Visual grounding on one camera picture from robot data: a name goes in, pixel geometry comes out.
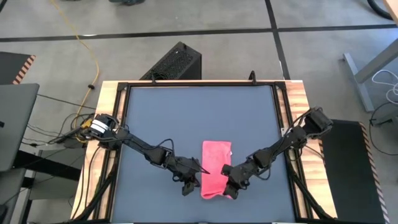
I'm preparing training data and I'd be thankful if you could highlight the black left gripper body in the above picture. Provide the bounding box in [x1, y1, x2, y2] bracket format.
[169, 155, 203, 187]

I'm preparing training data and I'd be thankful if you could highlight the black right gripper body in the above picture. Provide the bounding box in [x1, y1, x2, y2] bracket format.
[224, 161, 259, 190]

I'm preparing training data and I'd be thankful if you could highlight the pink terry towel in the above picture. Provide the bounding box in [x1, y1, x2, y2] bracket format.
[201, 140, 233, 200]

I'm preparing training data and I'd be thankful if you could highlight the blue-grey table mat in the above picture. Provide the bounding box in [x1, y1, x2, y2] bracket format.
[111, 85, 296, 223]

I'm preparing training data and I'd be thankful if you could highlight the black mat with striped edge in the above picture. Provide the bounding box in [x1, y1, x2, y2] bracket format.
[320, 119, 391, 224]
[0, 52, 37, 85]

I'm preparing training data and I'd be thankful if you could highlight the black perforated computer tower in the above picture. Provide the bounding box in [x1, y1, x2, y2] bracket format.
[139, 41, 202, 81]

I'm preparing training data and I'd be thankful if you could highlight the grey side desk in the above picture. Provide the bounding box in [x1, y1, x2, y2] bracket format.
[12, 147, 86, 224]

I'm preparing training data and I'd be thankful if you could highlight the grey desk leg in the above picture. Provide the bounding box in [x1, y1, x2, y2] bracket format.
[343, 39, 398, 113]

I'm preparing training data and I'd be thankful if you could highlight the wooden desk top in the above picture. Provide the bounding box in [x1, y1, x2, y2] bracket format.
[382, 0, 398, 24]

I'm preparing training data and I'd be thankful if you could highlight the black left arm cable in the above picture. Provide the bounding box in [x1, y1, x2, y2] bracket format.
[154, 138, 175, 156]

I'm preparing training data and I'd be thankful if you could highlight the black cable sleeve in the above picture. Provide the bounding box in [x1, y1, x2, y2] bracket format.
[285, 167, 332, 222]
[73, 167, 121, 223]

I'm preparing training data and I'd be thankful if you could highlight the yellow floor cable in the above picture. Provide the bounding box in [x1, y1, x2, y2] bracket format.
[49, 0, 100, 128]

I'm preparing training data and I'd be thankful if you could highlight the black looped floor cable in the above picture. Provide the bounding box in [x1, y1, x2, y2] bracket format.
[368, 101, 398, 156]

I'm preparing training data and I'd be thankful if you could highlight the thin black cable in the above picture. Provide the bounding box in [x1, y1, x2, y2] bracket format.
[36, 93, 96, 110]

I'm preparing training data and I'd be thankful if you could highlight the white cable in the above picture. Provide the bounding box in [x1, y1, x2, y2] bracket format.
[371, 68, 398, 105]

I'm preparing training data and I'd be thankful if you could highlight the black hose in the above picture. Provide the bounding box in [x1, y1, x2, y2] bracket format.
[366, 0, 394, 21]

